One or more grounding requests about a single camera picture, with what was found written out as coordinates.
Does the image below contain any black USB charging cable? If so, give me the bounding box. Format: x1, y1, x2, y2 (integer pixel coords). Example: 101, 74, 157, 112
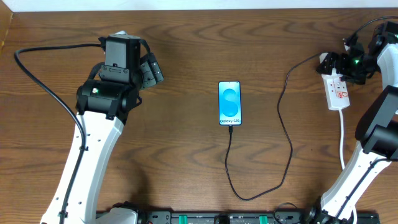
224, 52, 324, 202

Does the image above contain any blue Galaxy smartphone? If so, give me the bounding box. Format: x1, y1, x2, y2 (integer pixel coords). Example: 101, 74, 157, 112
218, 81, 243, 126

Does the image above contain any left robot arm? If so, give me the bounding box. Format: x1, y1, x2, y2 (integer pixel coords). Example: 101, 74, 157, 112
41, 32, 164, 223

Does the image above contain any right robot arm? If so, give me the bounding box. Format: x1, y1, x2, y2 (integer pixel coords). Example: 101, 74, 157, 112
303, 16, 397, 223

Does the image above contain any white power strip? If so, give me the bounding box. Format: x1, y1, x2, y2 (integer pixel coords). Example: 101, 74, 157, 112
321, 68, 350, 111

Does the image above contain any cardboard side panel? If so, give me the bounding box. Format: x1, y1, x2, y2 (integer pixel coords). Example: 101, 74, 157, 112
0, 0, 14, 51

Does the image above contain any white power strip cord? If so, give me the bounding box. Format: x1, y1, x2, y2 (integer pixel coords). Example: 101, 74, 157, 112
338, 108, 358, 224

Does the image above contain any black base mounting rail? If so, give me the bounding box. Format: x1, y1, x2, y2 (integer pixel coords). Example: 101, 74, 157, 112
96, 210, 381, 224

